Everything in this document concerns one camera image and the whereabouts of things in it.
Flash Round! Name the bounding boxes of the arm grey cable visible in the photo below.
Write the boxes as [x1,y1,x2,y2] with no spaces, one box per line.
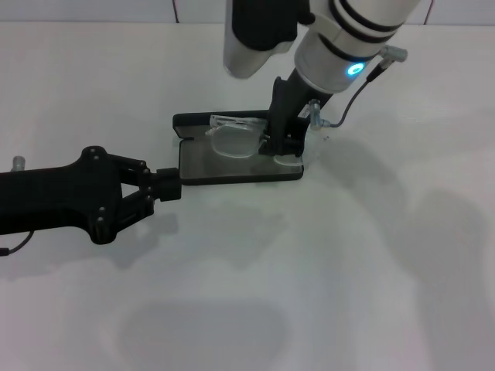
[0,230,35,258]
[323,45,409,131]

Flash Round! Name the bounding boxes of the left arm grey cable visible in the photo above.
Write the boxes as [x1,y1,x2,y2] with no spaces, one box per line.
[0,230,35,258]

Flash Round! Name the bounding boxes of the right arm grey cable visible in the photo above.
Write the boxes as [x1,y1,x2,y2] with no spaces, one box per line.
[323,45,409,131]

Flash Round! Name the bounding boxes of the black glasses case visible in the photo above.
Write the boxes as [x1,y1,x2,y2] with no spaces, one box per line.
[172,110,306,187]

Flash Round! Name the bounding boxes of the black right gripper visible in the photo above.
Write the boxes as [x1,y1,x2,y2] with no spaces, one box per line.
[258,69,330,158]

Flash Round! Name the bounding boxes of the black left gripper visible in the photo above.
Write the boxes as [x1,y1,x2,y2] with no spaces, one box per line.
[0,145,183,245]

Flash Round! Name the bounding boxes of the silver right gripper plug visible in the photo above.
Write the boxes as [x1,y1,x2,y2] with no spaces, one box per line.
[308,98,324,131]

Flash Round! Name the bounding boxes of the clear plastic glasses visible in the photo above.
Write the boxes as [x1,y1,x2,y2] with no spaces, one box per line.
[204,113,306,167]

